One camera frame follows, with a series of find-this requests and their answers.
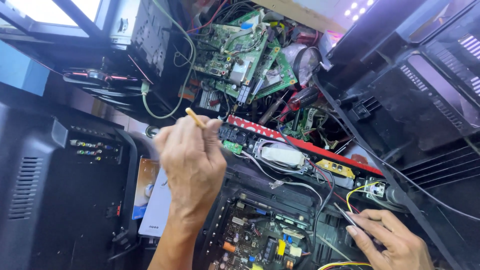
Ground red handled screwdriver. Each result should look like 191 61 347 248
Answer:
286 86 320 112

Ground open black television chassis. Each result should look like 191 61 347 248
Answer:
195 112 480 270

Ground orange and blue booklet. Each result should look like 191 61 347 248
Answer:
131 157 161 221

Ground yellow handled tool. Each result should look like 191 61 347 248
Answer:
185 107 207 130

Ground red bezel strip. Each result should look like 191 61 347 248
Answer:
227 114 384 177

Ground clear plastic bag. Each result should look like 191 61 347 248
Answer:
280 43 322 86

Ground pale green cable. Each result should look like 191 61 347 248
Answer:
140 0 198 120

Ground white booklet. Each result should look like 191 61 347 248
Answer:
138 167 174 238

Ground yellow button board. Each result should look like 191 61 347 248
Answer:
315 158 356 179

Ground black television rear cover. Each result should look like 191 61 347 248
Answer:
319 0 480 190

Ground heap of green circuit boards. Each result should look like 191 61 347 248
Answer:
187 7 301 110

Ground metal tweezers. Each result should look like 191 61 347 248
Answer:
333 202 361 230

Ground person's left hand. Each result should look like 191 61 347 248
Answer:
153 114 228 223

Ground blue box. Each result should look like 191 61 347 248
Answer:
0 39 52 97

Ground thin black cable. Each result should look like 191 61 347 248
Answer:
277 107 480 223

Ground grey metal stereo chassis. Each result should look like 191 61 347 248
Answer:
109 0 174 77

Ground yellow wire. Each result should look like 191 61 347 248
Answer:
345 181 382 213

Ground white oval speaker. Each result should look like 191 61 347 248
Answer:
254 139 313 175

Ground person's right hand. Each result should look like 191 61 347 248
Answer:
345 209 436 270

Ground television main circuit board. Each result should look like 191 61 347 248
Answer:
207 198 313 270

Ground small green circuit board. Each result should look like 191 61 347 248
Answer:
222 140 244 155

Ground black television back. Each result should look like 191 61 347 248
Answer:
0 100 140 270

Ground round grey speaker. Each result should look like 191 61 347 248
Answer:
364 176 411 212

